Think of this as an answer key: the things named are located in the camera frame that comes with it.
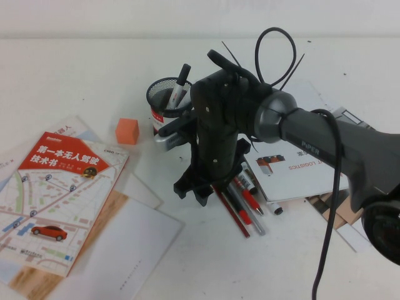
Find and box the brochure with office photo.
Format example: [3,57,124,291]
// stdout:
[306,106,400,254]

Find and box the plain white paper sheet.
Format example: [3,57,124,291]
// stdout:
[120,171,164,211]

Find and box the orange cube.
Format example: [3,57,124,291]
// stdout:
[114,117,140,145]

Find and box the red pencil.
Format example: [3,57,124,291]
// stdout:
[211,183,251,239]

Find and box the self-driving book with map cover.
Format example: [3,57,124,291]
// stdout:
[0,131,131,279]

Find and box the thick black camera cable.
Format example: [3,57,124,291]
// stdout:
[207,49,260,91]

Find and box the black-capped marker with white label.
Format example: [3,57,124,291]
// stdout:
[234,173,259,196]

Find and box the Leader logistics brochure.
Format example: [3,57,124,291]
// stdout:
[243,79,379,203]

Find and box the black-capped marker with brown label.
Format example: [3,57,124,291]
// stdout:
[242,162,284,216]

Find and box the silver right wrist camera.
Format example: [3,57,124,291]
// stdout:
[154,112,197,153]

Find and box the black mesh pen holder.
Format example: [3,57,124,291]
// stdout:
[146,76,195,138]

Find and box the white booklet with small print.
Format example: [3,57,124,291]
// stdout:
[54,197,185,300]

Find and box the straight black zip tie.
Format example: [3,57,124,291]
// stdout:
[221,40,243,68]

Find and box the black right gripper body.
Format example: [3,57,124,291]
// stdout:
[190,70,259,186]

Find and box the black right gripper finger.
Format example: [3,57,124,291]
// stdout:
[173,164,217,208]
[214,138,253,189]

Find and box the red gel pen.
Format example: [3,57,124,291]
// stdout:
[236,173,266,217]

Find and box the grey transparent pen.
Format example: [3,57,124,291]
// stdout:
[232,187,269,236]

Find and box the long black arm cable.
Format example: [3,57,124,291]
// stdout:
[311,108,344,300]

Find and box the black-capped marker with white body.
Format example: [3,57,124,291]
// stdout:
[164,63,192,111]

